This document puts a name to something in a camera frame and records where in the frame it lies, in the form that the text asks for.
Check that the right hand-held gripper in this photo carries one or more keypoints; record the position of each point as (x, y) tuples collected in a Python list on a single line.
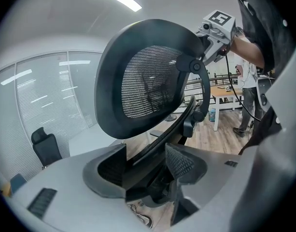
[(220, 25)]

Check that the black high-back office chair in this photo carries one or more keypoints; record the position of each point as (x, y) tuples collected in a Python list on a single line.
[(46, 146)]

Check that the black mesh office chair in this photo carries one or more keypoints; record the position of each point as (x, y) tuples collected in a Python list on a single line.
[(109, 81)]

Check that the person's black shirt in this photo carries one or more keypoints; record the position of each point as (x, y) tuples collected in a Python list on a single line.
[(263, 20)]

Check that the black metal railing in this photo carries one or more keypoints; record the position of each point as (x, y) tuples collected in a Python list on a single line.
[(220, 78)]

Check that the wooden desk white legs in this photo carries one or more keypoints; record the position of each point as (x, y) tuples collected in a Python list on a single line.
[(222, 92)]

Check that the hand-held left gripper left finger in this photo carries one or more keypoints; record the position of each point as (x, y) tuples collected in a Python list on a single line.
[(65, 190)]

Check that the teal waste bin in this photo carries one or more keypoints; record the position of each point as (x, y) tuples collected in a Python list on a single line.
[(212, 115)]

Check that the patterned cube device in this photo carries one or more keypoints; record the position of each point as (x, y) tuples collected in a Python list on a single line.
[(228, 88)]

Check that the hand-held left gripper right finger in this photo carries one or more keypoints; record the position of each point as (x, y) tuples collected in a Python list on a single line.
[(222, 190)]

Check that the blue plastic chair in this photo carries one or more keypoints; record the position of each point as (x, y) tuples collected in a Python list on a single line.
[(17, 182)]

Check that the person's right forearm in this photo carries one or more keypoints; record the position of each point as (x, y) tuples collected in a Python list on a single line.
[(249, 51)]

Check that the white square table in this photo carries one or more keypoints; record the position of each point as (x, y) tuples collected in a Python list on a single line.
[(89, 141)]

